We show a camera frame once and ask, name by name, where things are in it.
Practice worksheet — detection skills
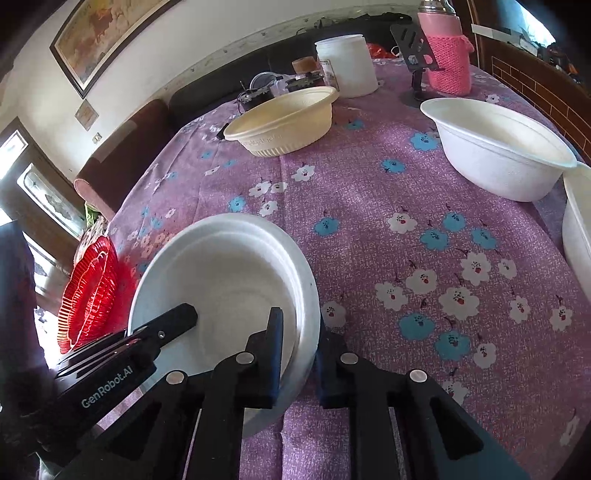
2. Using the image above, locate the black phone stand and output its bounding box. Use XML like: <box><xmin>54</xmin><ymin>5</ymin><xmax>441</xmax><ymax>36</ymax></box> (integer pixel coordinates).
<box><xmin>390</xmin><ymin>21</ymin><xmax>445</xmax><ymax>103</ymax></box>

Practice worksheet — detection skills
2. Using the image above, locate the white foam bowl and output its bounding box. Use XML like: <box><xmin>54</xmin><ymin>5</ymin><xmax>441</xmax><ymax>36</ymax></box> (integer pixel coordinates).
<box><xmin>420</xmin><ymin>97</ymin><xmax>578</xmax><ymax>202</ymax></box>
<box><xmin>129</xmin><ymin>219</ymin><xmax>302</xmax><ymax>386</ymax></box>
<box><xmin>562</xmin><ymin>164</ymin><xmax>591</xmax><ymax>301</ymax></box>
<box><xmin>128</xmin><ymin>213</ymin><xmax>321</xmax><ymax>439</ymax></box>

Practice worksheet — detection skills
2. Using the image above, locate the wooden glass door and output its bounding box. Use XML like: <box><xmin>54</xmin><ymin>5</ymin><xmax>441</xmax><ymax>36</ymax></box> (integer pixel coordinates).
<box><xmin>0</xmin><ymin>117</ymin><xmax>88</xmax><ymax>319</ymax></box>

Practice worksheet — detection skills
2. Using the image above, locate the framed wall painting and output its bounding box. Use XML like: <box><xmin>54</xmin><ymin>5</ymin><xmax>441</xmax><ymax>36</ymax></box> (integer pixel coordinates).
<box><xmin>50</xmin><ymin>0</ymin><xmax>183</xmax><ymax>99</ymax></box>

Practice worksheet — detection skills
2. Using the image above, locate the pink knitted thermos flask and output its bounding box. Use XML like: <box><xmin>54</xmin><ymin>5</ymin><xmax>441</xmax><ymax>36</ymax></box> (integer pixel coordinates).
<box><xmin>418</xmin><ymin>0</ymin><xmax>475</xmax><ymax>96</ymax></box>

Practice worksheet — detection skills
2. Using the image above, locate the small black jar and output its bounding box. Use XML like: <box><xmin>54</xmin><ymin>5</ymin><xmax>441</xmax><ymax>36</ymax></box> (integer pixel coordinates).
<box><xmin>239</xmin><ymin>73</ymin><xmax>280</xmax><ymax>112</ymax></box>

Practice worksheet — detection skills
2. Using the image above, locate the small wall plaque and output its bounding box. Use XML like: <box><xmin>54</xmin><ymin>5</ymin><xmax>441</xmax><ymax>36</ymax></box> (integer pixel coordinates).
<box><xmin>75</xmin><ymin>100</ymin><xmax>98</xmax><ymax>131</ymax></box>

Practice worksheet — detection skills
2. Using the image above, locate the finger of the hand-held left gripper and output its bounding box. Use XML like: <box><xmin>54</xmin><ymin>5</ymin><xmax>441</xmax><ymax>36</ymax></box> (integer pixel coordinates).
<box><xmin>134</xmin><ymin>303</ymin><xmax>199</xmax><ymax>352</ymax></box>

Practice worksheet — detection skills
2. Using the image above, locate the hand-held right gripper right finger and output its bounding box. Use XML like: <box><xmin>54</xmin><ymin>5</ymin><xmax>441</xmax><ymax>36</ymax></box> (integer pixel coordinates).
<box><xmin>316</xmin><ymin>332</ymin><xmax>532</xmax><ymax>480</ymax></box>

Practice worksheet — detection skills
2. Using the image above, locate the purple floral tablecloth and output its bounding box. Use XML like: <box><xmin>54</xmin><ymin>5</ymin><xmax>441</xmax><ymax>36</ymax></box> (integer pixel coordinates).
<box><xmin>106</xmin><ymin>58</ymin><xmax>591</xmax><ymax>480</ymax></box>

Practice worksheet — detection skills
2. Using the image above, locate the cream ribbed bowl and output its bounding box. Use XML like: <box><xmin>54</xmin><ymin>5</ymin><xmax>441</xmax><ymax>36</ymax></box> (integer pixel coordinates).
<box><xmin>224</xmin><ymin>86</ymin><xmax>340</xmax><ymax>158</ymax></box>

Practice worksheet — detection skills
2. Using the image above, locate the brown armchair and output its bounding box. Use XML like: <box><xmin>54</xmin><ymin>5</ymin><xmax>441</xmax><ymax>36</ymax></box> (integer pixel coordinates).
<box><xmin>74</xmin><ymin>99</ymin><xmax>175</xmax><ymax>221</ymax></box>

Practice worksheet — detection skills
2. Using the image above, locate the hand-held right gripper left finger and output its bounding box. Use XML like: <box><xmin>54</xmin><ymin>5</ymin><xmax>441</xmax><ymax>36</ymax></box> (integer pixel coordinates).
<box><xmin>55</xmin><ymin>307</ymin><xmax>284</xmax><ymax>480</ymax></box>

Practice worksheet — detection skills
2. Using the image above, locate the person's dark clothing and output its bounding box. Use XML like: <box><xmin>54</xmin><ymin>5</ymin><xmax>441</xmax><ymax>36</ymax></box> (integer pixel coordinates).
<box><xmin>0</xmin><ymin>222</ymin><xmax>58</xmax><ymax>462</ymax></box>

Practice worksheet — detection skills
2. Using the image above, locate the white plastic jar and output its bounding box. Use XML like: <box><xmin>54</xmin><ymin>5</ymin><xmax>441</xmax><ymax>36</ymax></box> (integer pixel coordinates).
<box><xmin>315</xmin><ymin>34</ymin><xmax>379</xmax><ymax>97</ymax></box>

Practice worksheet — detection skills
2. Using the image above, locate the red glass plate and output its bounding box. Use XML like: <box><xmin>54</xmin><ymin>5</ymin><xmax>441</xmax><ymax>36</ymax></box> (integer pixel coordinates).
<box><xmin>58</xmin><ymin>235</ymin><xmax>120</xmax><ymax>354</ymax></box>

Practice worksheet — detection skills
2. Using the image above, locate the dark sofa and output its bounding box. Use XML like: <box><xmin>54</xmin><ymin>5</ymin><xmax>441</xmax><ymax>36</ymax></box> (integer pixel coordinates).
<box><xmin>168</xmin><ymin>18</ymin><xmax>416</xmax><ymax>132</ymax></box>

